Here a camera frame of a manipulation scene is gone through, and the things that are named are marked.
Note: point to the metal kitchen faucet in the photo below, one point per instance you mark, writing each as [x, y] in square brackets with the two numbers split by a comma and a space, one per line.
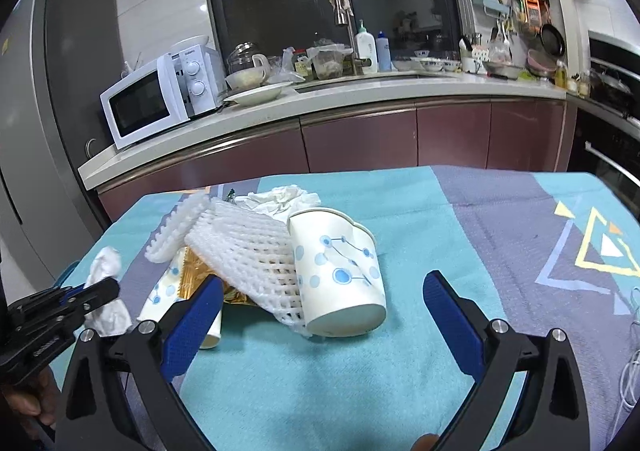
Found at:
[350, 46]

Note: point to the person's left hand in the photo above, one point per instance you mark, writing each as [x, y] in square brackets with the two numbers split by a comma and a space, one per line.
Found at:
[37, 401]

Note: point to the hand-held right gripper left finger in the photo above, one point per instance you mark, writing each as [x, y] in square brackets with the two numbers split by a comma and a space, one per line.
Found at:
[195, 326]

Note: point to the black frying pan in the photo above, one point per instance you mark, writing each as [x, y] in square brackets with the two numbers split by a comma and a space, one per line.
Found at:
[552, 40]

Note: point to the gold foil wrapper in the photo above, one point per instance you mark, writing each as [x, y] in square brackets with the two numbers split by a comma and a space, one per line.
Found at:
[197, 271]

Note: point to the ribbed white foam sleeve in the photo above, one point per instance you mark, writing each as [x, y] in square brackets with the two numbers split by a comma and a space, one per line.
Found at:
[175, 228]

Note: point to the orange grater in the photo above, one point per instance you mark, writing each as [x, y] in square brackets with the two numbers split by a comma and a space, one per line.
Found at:
[535, 8]

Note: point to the stacked pink bowls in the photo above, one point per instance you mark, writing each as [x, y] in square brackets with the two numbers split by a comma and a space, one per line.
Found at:
[541, 63]

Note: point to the maroon base cabinet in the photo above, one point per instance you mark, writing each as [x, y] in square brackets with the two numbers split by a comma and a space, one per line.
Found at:
[360, 141]

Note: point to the white utensil holder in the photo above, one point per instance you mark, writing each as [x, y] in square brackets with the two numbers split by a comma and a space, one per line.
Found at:
[472, 62]

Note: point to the white pump bottle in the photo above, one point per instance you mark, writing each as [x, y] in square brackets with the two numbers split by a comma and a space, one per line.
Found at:
[366, 51]

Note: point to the blue grey printed tablecloth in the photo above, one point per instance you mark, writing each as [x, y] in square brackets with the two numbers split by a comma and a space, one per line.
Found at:
[400, 211]

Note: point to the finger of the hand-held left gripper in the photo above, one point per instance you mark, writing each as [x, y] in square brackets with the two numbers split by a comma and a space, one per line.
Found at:
[100, 293]

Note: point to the yellow oil bottle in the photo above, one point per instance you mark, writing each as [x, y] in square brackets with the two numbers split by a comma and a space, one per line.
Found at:
[561, 77]

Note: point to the glass jar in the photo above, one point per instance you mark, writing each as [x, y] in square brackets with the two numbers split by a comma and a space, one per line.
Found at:
[241, 58]

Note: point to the large crumpled white tissue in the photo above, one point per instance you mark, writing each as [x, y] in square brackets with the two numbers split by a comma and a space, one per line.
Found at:
[280, 198]

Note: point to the flattened blue dotted paper cup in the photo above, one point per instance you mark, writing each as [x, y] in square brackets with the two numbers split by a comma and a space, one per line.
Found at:
[160, 291]

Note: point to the white kitchen counter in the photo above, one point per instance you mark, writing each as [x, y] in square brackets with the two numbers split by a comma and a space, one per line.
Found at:
[350, 98]

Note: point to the white bottle blue cap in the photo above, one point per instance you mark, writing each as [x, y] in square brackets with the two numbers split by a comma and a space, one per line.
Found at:
[384, 53]

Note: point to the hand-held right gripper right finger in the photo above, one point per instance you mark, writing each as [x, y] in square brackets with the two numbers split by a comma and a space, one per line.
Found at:
[450, 321]

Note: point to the black built-in oven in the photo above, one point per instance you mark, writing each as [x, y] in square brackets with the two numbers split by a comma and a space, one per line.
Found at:
[605, 146]

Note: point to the small white tissue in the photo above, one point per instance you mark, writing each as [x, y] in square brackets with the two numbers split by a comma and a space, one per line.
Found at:
[112, 320]

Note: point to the plain white bowl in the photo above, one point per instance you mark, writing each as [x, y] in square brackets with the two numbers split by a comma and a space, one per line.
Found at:
[190, 42]

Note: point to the grey refrigerator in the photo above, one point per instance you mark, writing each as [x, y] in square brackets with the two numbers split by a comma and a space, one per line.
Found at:
[60, 81]

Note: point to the clear plastic bag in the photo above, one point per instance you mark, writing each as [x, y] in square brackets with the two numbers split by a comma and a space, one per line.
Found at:
[287, 68]

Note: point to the white microwave oven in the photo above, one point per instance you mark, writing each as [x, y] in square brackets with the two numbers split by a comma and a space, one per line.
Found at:
[150, 101]

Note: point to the wide white foam net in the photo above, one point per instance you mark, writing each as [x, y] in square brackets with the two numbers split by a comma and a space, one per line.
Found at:
[240, 246]

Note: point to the green clear candy wrapper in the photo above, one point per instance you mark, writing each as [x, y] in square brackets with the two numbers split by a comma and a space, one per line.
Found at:
[231, 195]

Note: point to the dark wok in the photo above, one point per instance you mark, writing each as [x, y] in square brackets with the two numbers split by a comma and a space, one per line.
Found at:
[610, 83]

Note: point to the blue dotted paper cup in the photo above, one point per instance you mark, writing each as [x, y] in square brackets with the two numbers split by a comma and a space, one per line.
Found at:
[160, 291]
[335, 276]

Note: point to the clear plastic food container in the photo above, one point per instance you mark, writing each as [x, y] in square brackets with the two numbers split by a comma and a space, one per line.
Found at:
[327, 63]

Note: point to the white bowl with food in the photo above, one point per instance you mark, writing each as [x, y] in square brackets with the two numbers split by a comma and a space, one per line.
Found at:
[245, 78]

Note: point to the large white plate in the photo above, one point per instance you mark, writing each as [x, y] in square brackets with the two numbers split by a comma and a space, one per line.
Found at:
[257, 95]

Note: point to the metal basin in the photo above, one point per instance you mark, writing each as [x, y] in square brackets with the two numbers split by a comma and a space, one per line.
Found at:
[505, 70]

